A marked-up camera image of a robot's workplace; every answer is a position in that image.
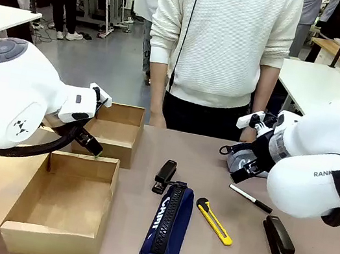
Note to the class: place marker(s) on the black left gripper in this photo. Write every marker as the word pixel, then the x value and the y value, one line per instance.
pixel 83 137

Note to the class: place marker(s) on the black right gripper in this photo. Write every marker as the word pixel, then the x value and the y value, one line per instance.
pixel 264 150

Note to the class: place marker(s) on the grey pouch with black loop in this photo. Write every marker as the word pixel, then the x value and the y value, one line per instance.
pixel 237 157

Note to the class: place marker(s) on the blue Campus pencil case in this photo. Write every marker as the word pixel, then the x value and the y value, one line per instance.
pixel 169 225

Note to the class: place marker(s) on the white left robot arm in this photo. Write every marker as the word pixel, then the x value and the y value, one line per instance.
pixel 15 90

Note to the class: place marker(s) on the person's right forearm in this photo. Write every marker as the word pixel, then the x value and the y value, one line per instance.
pixel 157 88

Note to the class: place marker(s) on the person's left forearm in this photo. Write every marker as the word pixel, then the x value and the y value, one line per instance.
pixel 265 91

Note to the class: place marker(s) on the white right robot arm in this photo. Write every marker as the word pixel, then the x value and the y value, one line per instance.
pixel 317 153

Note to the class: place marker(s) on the small cardboard box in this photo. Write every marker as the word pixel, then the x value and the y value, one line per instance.
pixel 116 134

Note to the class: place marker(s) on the large cardboard box with lid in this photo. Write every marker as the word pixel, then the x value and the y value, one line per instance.
pixel 61 200

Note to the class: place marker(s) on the person's left hand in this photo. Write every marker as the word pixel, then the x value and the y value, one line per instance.
pixel 247 135

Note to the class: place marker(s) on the person's right hand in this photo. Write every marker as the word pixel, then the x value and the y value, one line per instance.
pixel 158 121

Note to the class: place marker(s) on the black and white marker pen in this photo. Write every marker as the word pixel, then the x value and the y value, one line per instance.
pixel 249 197

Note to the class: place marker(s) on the yellow utility knife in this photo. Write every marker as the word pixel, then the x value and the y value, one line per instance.
pixel 214 222

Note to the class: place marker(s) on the small black stapler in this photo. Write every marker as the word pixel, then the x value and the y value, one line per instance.
pixel 165 173

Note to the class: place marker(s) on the long black stapler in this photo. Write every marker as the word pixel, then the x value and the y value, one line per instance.
pixel 278 240

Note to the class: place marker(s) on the white side table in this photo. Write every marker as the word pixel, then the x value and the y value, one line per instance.
pixel 1 20
pixel 316 83

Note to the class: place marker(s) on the person in white sweater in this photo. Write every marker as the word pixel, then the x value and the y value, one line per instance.
pixel 221 44

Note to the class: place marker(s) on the wooden background table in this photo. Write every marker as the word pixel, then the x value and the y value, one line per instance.
pixel 335 51

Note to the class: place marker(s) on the bystander in grey shirt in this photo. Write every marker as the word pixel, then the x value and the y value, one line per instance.
pixel 307 19

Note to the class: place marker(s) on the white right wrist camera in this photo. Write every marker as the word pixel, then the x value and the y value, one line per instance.
pixel 248 120

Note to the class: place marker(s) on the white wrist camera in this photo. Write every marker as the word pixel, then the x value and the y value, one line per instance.
pixel 101 95
pixel 248 120

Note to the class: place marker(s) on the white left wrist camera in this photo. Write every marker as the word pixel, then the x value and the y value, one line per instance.
pixel 101 95

